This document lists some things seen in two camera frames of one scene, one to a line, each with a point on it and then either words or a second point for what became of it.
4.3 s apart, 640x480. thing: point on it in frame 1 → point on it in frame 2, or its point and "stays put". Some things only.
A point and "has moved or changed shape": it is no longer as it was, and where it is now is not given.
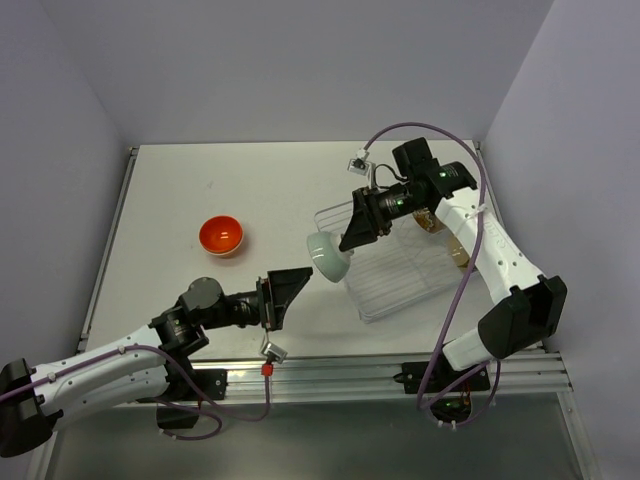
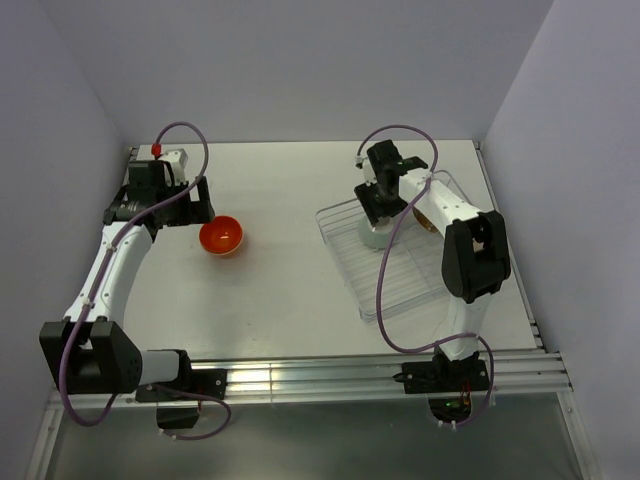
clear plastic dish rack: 416,261 stays put
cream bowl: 428,220 stays put
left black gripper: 278,289 → 199,212
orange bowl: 221,234 stays put
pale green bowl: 327,258 has moved or changed shape
